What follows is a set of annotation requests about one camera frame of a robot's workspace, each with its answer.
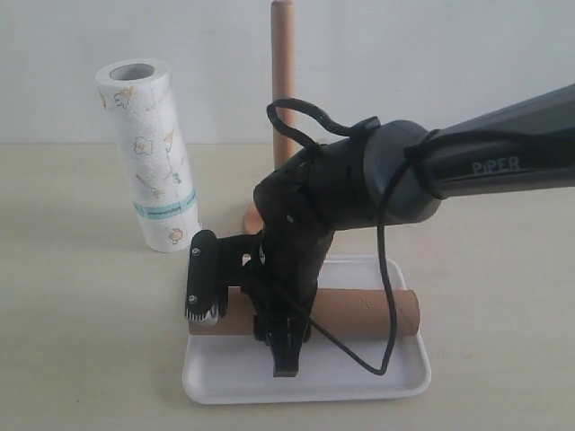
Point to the printed paper towel roll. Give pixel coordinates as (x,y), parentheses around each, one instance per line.
(137,97)

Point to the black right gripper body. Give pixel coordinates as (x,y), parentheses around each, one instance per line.
(265,286)

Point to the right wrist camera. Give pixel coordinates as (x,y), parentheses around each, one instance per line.
(206,297)

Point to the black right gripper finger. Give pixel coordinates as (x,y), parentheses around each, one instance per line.
(287,338)

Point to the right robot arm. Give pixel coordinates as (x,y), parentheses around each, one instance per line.
(375,174)

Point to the white plastic tray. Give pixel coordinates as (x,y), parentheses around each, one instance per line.
(237,369)

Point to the brown cardboard tube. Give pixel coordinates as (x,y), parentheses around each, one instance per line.
(343,312)

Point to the wooden paper towel holder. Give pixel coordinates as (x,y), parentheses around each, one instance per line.
(282,40)

